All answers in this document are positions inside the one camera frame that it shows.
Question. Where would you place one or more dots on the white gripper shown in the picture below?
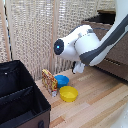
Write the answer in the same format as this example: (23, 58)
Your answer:
(79, 67)

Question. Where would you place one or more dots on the blue plastic bowl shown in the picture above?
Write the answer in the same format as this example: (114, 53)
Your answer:
(62, 80)

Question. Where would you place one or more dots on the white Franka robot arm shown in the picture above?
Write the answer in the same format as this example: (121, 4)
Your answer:
(86, 43)

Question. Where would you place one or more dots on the yellow plastic bowl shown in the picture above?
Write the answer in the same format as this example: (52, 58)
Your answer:
(68, 93)

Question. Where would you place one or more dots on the dark brown drawer cabinet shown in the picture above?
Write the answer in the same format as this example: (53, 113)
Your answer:
(110, 12)

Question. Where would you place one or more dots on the orange yellow snack box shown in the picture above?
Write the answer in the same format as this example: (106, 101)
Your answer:
(49, 80)

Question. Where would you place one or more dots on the small white cup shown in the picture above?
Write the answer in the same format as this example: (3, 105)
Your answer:
(54, 94)

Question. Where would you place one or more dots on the woven beige folding screen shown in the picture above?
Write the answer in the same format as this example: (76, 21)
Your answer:
(30, 33)

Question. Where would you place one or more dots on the black fabric storage box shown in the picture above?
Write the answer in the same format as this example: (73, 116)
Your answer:
(18, 96)

